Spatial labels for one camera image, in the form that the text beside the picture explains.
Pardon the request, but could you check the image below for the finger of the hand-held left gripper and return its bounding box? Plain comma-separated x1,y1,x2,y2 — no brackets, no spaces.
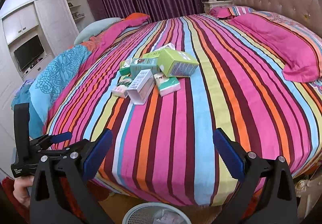
40,139,95,157
30,132,72,150

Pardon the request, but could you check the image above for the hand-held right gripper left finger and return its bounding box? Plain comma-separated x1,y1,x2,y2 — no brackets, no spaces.
30,128,114,224

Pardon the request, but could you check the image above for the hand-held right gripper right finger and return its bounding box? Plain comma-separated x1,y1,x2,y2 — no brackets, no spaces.
213,128,298,224

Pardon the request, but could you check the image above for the small white pink box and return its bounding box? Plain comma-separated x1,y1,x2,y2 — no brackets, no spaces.
111,76,134,98

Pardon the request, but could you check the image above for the grey mesh waste basket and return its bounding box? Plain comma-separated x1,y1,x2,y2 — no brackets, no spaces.
122,202,193,224

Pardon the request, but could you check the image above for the white carton box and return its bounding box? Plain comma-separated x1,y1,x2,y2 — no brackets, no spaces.
126,69,155,105

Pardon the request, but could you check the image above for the small green box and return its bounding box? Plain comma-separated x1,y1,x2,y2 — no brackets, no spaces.
119,59,134,76

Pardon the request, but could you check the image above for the green white tissue packet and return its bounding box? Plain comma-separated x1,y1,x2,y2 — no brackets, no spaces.
154,72,181,97

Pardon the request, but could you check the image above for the teal bear print box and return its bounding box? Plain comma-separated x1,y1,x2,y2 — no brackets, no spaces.
130,58,161,77

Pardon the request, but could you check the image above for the large light green box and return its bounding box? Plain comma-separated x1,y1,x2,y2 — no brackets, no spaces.
157,48,200,78

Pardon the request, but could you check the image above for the person's left hand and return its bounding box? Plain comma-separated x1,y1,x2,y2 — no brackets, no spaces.
12,176,35,208

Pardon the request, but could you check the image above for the red shaggy rug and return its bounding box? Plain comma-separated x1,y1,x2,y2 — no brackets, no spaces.
248,189,267,218
1,177,108,223

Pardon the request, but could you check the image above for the striped colourful bedsheet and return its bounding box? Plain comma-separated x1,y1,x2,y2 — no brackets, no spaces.
43,11,322,208

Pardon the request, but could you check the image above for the blue patterned quilt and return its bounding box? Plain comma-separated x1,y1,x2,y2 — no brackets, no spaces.
11,44,92,139

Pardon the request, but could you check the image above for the black television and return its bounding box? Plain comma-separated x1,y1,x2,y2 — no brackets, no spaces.
14,35,45,70

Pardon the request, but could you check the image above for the light blue pillow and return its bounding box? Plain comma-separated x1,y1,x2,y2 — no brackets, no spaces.
74,17,122,45

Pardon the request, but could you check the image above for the pink orange folded quilt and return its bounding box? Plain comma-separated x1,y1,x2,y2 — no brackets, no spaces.
83,13,151,69

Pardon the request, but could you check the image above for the white wardrobe unit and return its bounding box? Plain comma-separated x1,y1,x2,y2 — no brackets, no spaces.
0,0,87,81

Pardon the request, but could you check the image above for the large pink pillow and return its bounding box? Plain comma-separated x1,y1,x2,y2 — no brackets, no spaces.
229,14,322,82

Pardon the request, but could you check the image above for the small pink pillow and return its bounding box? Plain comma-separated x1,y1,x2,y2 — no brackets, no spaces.
209,6,254,19

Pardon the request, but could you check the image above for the cream ornate nightstand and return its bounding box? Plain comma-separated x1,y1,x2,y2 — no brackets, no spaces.
202,0,233,13

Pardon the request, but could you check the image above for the cream ornate bed frame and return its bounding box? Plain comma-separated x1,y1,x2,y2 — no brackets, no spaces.
293,171,322,224

